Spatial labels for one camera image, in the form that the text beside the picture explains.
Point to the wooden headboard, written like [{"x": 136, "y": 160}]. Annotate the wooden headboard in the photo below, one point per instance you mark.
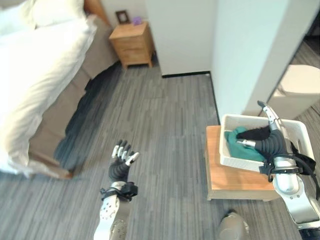
[{"x": 98, "y": 11}]

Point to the green garment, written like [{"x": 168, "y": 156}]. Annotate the green garment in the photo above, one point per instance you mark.
[{"x": 243, "y": 147}]

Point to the wooden nightstand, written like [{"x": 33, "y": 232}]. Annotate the wooden nightstand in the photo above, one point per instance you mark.
[{"x": 133, "y": 43}]

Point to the white round seat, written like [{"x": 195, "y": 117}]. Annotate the white round seat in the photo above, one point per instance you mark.
[{"x": 295, "y": 86}]

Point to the dark picture frame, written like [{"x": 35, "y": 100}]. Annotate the dark picture frame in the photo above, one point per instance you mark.
[{"x": 122, "y": 17}]

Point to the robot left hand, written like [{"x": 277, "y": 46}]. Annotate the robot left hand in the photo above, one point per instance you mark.
[{"x": 118, "y": 168}]

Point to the white pillow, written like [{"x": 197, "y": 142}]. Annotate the white pillow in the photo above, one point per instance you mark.
[{"x": 53, "y": 11}]

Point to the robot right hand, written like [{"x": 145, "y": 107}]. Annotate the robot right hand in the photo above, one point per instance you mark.
[{"x": 272, "y": 144}]

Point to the small purple object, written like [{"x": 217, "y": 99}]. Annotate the small purple object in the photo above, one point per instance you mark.
[{"x": 137, "y": 20}]

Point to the white laundry basket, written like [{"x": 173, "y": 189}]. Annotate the white laundry basket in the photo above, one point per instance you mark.
[{"x": 250, "y": 142}]

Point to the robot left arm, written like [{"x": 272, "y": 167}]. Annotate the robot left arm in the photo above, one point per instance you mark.
[{"x": 111, "y": 212}]

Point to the white duvet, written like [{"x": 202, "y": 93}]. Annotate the white duvet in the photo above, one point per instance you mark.
[{"x": 37, "y": 80}]

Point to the black garment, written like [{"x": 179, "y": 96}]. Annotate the black garment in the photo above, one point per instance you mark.
[{"x": 255, "y": 133}]

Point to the bed with beige base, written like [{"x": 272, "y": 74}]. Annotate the bed with beige base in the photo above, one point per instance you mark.
[{"x": 72, "y": 100}]

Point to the low wooden table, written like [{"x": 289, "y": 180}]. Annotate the low wooden table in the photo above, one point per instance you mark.
[{"x": 232, "y": 172}]

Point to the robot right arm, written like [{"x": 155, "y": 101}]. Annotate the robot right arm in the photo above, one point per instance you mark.
[{"x": 295, "y": 190}]

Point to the robot silver leg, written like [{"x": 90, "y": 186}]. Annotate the robot silver leg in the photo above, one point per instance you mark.
[{"x": 233, "y": 226}]

